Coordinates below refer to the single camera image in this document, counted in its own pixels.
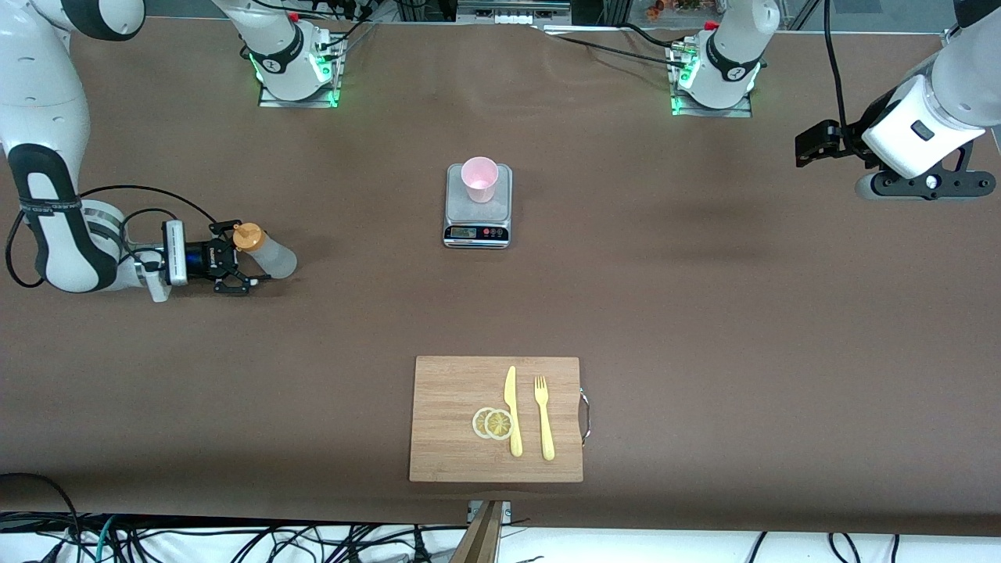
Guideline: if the translucent sauce bottle orange cap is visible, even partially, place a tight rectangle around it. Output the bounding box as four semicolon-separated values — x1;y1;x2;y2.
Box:
233;222;299;280

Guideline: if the pink plastic cup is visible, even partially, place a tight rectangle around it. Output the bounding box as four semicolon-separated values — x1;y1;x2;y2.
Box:
461;156;500;204

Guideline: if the bamboo cutting board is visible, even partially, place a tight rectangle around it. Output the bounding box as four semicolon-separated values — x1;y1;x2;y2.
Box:
408;356;584;483

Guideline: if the silver digital kitchen scale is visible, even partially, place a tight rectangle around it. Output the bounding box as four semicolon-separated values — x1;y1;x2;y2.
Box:
443;163;514;249

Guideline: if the yellow plastic knife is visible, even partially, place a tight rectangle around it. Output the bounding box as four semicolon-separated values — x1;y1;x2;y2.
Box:
504;365;524;458

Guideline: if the yellow plastic fork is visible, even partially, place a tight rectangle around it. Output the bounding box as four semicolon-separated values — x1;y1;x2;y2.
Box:
533;375;556;461

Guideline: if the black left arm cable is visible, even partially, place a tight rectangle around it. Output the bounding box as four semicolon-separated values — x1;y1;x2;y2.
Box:
823;0;849;138

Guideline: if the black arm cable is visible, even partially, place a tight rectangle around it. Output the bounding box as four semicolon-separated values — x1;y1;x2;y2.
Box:
5;185;221;289
823;0;849;138

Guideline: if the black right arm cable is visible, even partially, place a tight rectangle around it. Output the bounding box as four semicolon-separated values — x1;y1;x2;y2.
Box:
5;185;221;289

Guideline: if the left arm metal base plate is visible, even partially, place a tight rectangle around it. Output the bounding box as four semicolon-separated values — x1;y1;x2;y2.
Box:
670;39;753;118

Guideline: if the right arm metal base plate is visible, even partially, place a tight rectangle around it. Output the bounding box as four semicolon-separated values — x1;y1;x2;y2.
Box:
258;35;346;109

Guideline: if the black cable on tabletop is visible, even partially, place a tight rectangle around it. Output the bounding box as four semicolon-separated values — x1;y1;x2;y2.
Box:
540;25;680;68

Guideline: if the teal floor cable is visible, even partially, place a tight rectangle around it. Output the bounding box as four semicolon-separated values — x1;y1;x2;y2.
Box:
74;514;118;563

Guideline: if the black looped floor cable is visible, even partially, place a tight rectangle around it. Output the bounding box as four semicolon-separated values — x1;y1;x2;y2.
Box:
0;472;84;563

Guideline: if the small metal bracket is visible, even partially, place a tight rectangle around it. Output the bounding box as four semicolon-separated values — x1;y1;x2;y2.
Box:
467;500;513;525

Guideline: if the wooden post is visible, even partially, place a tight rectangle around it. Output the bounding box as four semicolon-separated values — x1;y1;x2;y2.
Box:
450;500;505;563

